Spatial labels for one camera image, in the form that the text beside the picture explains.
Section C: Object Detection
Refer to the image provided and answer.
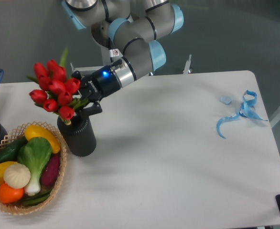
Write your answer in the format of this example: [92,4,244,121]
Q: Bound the woven bamboo basket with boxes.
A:
[0,122,67,215]

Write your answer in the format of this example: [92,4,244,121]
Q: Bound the small blue cap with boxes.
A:
[219,95,232,105]

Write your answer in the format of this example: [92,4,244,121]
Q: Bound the blue ribbon strip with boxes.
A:
[216,90,268,139]

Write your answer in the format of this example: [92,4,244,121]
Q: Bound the green bean pods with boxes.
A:
[21,190,51,207]

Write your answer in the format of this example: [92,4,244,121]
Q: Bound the dark green cucumber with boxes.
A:
[0,136,27,163]

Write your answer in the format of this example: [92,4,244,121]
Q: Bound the green bok choy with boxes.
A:
[18,137,52,196]

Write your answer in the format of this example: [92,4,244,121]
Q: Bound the white steamed bun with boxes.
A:
[3,163,31,189]

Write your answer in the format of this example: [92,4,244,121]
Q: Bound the red tulip bouquet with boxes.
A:
[27,48,88,125]

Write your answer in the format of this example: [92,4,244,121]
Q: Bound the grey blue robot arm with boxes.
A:
[61,0,184,117]

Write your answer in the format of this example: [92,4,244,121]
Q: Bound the dark grey ribbed vase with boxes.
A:
[57,116,97,157]

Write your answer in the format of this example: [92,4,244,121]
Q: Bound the purple sweet potato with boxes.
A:
[41,154,60,186]

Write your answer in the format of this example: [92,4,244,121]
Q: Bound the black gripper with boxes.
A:
[71,66,121,117]

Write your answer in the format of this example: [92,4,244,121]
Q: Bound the orange fruit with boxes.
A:
[0,183,24,204]

